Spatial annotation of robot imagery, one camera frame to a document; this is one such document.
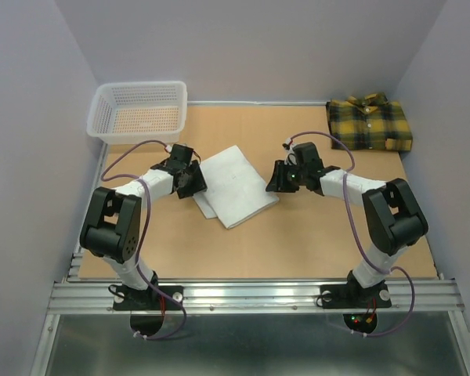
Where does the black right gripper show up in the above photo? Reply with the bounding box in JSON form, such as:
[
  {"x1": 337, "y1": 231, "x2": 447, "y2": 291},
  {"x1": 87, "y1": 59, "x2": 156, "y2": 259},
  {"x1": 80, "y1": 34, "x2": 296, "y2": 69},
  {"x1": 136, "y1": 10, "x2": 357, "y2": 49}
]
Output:
[{"x1": 265, "y1": 160, "x2": 307, "y2": 193}]

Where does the white long sleeve shirt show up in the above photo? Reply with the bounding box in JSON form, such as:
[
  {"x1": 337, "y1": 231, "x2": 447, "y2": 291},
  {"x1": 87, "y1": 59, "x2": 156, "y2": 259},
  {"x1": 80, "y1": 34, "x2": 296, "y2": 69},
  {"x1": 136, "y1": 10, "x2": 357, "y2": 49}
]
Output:
[{"x1": 193, "y1": 146, "x2": 279, "y2": 230}]

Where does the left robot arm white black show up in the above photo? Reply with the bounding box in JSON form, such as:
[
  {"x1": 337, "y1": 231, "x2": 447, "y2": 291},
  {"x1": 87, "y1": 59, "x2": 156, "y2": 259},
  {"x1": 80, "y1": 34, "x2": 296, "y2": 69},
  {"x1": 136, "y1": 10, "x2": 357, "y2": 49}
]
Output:
[{"x1": 79, "y1": 144, "x2": 207, "y2": 311}]

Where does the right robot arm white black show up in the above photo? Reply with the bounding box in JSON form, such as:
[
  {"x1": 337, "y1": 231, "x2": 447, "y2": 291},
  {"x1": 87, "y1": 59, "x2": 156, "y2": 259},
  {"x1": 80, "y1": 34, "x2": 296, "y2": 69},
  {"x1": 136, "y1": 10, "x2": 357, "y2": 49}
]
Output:
[{"x1": 266, "y1": 141, "x2": 428, "y2": 309}]

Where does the white perforated plastic basket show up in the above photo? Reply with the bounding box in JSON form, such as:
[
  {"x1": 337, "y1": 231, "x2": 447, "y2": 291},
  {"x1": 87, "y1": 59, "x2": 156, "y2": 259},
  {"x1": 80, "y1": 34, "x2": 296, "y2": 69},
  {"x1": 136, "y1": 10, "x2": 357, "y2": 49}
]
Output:
[{"x1": 86, "y1": 81, "x2": 188, "y2": 145}]

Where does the yellow plaid folded shirt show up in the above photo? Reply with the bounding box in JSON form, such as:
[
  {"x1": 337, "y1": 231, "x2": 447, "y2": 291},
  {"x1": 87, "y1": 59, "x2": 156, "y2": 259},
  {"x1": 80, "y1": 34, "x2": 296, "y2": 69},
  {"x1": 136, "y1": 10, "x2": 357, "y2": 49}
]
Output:
[{"x1": 326, "y1": 92, "x2": 413, "y2": 152}]

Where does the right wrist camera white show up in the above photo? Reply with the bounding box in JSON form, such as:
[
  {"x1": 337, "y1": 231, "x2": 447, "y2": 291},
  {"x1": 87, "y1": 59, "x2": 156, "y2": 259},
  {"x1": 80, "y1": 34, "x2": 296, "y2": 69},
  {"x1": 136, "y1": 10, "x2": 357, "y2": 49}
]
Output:
[{"x1": 284, "y1": 144, "x2": 298, "y2": 165}]

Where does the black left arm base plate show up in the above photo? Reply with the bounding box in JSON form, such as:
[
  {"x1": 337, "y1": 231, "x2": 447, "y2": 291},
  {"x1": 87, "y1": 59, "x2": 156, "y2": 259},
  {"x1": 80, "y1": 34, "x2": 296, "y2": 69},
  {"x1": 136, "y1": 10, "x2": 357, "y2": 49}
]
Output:
[{"x1": 108, "y1": 284, "x2": 180, "y2": 312}]

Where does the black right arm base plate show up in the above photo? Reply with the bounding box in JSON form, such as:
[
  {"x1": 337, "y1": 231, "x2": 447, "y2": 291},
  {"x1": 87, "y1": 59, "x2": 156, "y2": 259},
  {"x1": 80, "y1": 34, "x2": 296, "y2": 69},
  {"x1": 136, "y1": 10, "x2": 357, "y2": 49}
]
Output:
[{"x1": 316, "y1": 282, "x2": 392, "y2": 309}]

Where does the aluminium mounting rail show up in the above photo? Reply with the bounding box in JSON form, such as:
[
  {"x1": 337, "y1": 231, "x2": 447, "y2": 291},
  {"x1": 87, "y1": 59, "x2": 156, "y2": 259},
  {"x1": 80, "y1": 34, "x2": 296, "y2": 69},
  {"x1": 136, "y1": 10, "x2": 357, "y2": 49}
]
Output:
[{"x1": 47, "y1": 279, "x2": 465, "y2": 315}]

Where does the metal table frame edge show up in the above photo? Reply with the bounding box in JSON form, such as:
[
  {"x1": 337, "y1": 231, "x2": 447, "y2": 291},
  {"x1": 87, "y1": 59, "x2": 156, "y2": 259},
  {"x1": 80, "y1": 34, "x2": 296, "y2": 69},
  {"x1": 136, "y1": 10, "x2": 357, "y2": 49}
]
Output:
[{"x1": 30, "y1": 143, "x2": 108, "y2": 375}]

